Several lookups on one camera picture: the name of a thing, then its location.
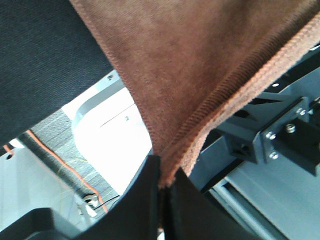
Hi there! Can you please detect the orange cable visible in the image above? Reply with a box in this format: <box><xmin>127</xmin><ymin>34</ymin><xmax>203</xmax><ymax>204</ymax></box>
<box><xmin>3</xmin><ymin>129</ymin><xmax>108</xmax><ymax>214</ymax></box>

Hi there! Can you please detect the black table cloth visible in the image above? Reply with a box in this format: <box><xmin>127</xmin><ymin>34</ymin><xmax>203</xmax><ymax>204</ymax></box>
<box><xmin>0</xmin><ymin>0</ymin><xmax>113</xmax><ymax>145</ymax></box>

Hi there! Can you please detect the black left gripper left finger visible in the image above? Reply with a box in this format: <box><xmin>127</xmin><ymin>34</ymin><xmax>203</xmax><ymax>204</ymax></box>
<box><xmin>0</xmin><ymin>155</ymin><xmax>160</xmax><ymax>240</ymax></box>

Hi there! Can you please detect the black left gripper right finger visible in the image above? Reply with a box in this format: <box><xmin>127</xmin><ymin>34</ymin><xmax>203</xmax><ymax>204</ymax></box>
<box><xmin>161</xmin><ymin>168</ymin><xmax>255</xmax><ymax>240</ymax></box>

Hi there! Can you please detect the brown microfibre towel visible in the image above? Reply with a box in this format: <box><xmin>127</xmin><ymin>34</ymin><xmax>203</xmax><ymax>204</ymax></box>
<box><xmin>71</xmin><ymin>0</ymin><xmax>320</xmax><ymax>188</ymax></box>

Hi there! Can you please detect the grey metal table frame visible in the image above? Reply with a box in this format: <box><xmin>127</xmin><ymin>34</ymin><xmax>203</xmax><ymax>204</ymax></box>
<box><xmin>190</xmin><ymin>45</ymin><xmax>320</xmax><ymax>240</ymax></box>

